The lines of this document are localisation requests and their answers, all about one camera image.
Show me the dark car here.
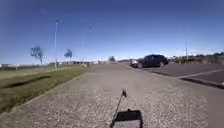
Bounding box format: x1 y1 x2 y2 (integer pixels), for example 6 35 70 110
135 53 170 69

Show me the row of bushes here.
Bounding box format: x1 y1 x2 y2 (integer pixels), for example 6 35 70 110
173 51 224 65

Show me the white car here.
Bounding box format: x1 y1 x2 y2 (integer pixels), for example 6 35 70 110
129 59 140 68

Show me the street lamp pole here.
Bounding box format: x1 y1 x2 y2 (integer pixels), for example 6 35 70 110
53 19 60 72
81 24 93 66

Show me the white painted line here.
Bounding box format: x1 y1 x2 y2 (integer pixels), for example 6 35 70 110
176 68 224 80

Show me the grass strip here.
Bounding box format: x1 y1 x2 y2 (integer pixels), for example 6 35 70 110
0 64 90 115

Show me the concrete kerb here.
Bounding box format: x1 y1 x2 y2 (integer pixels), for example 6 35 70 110
125 63 224 91

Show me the grey speckled asphalt path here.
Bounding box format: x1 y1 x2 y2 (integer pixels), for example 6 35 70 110
0 62 224 128

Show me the dark asphalt road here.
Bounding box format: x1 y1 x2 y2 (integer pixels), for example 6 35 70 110
127 62 224 88

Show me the thin tree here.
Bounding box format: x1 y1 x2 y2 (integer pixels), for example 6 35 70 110
29 45 45 68

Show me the small tree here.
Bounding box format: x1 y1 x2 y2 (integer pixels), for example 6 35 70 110
108 55 116 64
63 48 74 63

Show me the row of low buildings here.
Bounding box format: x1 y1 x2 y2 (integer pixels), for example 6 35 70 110
49 59 99 66

